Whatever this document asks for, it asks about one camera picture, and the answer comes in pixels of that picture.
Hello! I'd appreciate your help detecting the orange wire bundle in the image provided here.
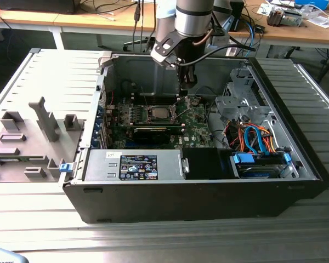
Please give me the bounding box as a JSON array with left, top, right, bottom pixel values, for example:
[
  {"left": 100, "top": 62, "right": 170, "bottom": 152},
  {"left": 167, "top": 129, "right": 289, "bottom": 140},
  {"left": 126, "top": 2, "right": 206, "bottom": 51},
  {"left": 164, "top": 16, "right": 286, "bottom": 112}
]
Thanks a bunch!
[{"left": 226, "top": 122, "right": 277, "bottom": 154}]

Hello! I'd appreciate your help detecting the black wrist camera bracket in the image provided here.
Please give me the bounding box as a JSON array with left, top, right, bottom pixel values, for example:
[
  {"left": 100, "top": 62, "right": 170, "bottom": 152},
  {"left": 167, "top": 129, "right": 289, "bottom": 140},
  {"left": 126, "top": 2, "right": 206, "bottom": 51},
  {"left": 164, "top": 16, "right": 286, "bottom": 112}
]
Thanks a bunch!
[{"left": 209, "top": 27, "right": 229, "bottom": 47}]

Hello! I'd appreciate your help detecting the hard disk in blue carrier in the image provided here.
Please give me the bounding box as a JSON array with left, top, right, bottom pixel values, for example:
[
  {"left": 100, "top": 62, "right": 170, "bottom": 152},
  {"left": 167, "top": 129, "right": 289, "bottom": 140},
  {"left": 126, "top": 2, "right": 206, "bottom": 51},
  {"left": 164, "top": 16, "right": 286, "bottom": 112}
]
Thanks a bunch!
[{"left": 230, "top": 152, "right": 293, "bottom": 179}]

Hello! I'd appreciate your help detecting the metal locking lever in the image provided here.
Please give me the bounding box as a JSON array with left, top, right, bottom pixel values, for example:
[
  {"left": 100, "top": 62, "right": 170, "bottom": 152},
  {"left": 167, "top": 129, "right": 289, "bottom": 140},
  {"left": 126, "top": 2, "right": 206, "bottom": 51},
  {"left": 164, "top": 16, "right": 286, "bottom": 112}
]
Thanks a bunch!
[{"left": 140, "top": 85, "right": 150, "bottom": 109}]

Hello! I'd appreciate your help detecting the metal socket cover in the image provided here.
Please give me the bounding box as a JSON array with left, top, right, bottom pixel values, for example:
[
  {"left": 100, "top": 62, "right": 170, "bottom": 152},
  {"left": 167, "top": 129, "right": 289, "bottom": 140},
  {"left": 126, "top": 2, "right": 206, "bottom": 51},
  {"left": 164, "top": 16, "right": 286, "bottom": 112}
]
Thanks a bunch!
[{"left": 172, "top": 95, "right": 192, "bottom": 121}]

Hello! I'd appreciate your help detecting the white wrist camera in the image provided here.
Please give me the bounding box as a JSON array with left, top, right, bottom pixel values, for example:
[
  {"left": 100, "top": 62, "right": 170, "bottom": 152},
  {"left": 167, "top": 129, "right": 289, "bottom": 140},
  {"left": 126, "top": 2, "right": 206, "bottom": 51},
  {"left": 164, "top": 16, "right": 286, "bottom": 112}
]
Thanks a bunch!
[{"left": 150, "top": 34, "right": 182, "bottom": 68}]

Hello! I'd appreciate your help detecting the grey rounded device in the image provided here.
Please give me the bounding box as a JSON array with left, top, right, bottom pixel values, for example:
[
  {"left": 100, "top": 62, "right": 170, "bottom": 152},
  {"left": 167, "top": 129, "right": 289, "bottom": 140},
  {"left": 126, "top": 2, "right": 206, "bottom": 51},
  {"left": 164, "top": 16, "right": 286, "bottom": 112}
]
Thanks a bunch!
[{"left": 0, "top": 245, "right": 27, "bottom": 263}]

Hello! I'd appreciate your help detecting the office chair base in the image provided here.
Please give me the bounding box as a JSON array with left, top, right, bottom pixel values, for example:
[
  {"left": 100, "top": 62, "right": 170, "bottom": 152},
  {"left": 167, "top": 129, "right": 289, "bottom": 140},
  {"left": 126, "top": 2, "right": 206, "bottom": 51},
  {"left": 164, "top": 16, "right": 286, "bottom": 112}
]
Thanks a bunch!
[{"left": 122, "top": 38, "right": 154, "bottom": 53}]

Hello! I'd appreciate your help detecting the black computer box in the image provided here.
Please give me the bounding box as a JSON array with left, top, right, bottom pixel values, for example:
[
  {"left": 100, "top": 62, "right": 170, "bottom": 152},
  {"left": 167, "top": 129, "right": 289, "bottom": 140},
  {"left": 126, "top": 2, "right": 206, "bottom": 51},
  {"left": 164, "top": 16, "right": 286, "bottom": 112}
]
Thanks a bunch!
[{"left": 0, "top": 0, "right": 77, "bottom": 15}]

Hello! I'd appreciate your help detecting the blue box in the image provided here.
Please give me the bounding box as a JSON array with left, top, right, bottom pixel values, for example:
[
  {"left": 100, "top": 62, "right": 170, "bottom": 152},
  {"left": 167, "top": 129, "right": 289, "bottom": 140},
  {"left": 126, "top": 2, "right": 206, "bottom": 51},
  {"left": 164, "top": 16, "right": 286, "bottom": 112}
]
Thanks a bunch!
[{"left": 294, "top": 0, "right": 329, "bottom": 10}]

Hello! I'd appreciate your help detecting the silver green CPU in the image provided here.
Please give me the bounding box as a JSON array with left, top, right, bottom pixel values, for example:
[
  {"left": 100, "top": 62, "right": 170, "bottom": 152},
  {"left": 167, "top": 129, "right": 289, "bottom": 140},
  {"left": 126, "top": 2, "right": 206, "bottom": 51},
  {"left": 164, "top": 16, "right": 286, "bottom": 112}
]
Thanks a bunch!
[{"left": 150, "top": 107, "right": 174, "bottom": 120}]

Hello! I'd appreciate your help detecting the grey parts rack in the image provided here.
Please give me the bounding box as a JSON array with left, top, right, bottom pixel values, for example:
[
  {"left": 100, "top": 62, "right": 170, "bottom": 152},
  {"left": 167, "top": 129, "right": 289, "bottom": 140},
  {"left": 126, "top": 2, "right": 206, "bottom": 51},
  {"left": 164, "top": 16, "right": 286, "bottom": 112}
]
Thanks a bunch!
[{"left": 0, "top": 96, "right": 86, "bottom": 184}]

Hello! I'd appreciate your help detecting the metal disk bay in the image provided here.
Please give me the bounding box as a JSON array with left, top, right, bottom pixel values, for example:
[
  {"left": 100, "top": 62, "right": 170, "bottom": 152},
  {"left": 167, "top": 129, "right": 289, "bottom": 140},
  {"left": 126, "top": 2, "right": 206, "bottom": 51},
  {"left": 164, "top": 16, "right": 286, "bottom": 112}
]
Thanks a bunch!
[{"left": 215, "top": 68, "right": 275, "bottom": 124}]

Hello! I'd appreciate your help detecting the green motherboard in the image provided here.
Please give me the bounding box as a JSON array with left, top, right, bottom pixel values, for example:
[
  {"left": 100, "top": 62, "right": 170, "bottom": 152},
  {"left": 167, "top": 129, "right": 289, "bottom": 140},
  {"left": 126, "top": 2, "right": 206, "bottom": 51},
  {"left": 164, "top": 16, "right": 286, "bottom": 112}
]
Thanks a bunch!
[{"left": 104, "top": 94, "right": 219, "bottom": 150}]

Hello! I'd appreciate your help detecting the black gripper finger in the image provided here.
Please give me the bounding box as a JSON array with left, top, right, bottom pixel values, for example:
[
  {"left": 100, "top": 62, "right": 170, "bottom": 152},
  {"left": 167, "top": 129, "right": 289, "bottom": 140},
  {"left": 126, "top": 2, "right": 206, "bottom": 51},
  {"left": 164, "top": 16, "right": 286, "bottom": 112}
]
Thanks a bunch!
[{"left": 177, "top": 71, "right": 199, "bottom": 96}]

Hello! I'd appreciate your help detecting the green RAM stick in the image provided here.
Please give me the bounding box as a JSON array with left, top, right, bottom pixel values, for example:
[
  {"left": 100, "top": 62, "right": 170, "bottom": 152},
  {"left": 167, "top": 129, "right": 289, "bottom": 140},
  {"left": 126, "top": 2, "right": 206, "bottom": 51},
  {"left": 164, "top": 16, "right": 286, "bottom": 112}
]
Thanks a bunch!
[{"left": 0, "top": 156, "right": 30, "bottom": 163}]

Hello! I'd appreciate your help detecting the black PC case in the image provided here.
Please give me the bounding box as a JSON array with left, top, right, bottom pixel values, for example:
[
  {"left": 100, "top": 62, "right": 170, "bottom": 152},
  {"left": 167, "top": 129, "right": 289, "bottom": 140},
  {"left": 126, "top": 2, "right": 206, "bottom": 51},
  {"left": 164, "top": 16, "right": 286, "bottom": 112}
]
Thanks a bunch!
[{"left": 63, "top": 53, "right": 329, "bottom": 224}]

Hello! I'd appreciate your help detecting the blue wire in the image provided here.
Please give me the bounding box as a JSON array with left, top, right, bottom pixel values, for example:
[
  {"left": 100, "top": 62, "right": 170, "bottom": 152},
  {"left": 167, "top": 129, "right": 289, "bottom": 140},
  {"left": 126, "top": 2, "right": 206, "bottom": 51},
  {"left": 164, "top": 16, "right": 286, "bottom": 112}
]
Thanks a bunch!
[{"left": 243, "top": 124, "right": 277, "bottom": 157}]

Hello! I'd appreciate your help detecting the CPU cooler with fan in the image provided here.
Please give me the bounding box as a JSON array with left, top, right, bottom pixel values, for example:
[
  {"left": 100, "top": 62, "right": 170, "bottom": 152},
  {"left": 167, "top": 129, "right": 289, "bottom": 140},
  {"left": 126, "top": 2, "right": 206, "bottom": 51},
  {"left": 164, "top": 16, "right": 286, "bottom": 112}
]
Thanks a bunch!
[{"left": 266, "top": 5, "right": 304, "bottom": 28}]

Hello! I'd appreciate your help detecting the clear plastic bag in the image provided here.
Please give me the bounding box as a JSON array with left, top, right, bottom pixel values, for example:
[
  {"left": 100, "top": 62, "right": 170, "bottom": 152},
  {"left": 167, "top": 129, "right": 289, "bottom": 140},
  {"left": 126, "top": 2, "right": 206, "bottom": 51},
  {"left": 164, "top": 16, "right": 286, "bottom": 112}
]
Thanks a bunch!
[{"left": 304, "top": 15, "right": 329, "bottom": 30}]

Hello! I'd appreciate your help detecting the black camera cable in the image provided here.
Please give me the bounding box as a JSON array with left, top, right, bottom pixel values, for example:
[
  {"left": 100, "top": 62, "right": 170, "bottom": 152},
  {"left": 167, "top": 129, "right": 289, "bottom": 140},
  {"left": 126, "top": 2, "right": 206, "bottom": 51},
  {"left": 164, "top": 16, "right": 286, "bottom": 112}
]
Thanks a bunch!
[{"left": 178, "top": 43, "right": 257, "bottom": 68}]

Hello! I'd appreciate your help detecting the black graphics card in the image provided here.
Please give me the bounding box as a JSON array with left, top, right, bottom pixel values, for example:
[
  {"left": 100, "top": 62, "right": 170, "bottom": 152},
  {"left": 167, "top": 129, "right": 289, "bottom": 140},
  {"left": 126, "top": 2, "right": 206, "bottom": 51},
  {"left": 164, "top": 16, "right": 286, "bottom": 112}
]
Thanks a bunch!
[{"left": 133, "top": 126, "right": 171, "bottom": 145}]

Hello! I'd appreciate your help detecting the grey power supply unit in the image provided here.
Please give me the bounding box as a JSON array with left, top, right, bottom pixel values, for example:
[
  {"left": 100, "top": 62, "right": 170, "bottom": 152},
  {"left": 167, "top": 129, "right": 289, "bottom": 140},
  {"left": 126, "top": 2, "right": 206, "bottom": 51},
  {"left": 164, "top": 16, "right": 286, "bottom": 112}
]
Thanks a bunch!
[{"left": 83, "top": 149, "right": 186, "bottom": 182}]

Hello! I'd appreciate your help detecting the thin black wire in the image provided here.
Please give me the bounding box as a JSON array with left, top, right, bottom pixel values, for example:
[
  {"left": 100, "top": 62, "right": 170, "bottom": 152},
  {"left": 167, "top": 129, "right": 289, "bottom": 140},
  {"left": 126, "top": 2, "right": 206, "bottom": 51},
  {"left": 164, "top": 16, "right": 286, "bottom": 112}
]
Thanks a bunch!
[{"left": 195, "top": 86, "right": 219, "bottom": 99}]

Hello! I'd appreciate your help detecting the CPU socket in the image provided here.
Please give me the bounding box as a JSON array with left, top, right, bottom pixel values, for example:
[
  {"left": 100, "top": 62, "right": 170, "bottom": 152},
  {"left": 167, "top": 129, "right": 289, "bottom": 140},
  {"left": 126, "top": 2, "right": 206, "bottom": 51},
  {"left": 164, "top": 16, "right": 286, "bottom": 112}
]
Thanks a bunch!
[{"left": 144, "top": 105, "right": 179, "bottom": 123}]

